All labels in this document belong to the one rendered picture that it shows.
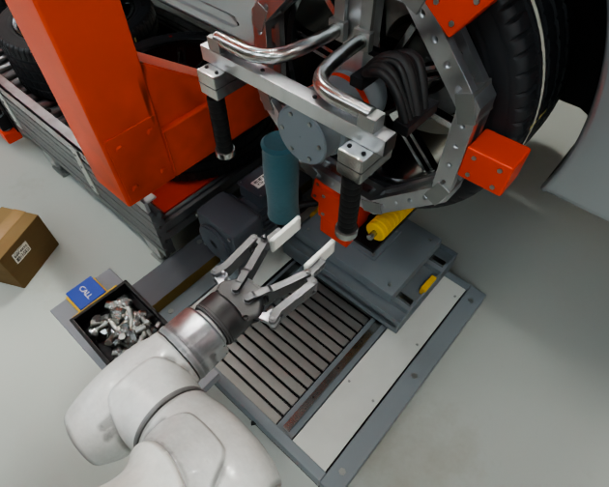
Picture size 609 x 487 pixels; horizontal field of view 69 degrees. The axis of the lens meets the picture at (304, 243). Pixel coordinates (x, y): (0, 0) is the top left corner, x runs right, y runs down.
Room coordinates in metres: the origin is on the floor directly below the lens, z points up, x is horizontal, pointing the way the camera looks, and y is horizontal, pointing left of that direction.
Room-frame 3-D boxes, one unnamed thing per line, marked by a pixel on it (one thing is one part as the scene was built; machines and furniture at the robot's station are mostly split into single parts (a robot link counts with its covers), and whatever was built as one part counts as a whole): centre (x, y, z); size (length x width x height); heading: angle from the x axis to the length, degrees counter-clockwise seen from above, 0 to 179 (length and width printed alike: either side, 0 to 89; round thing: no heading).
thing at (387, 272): (0.95, -0.22, 0.32); 0.40 x 0.30 x 0.28; 48
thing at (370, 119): (0.66, -0.10, 1.03); 0.19 x 0.18 x 0.11; 138
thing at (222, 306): (0.33, 0.10, 0.83); 0.09 x 0.08 x 0.07; 138
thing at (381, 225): (0.82, -0.26, 0.51); 0.29 x 0.06 x 0.06; 138
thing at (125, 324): (0.43, 0.38, 0.51); 0.20 x 0.14 x 0.13; 47
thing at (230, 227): (0.99, 0.14, 0.26); 0.42 x 0.18 x 0.35; 138
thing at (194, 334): (0.27, 0.15, 0.83); 0.09 x 0.06 x 0.09; 48
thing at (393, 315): (0.94, -0.23, 0.13); 0.50 x 0.36 x 0.10; 48
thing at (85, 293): (0.56, 0.53, 0.47); 0.07 x 0.07 x 0.02; 48
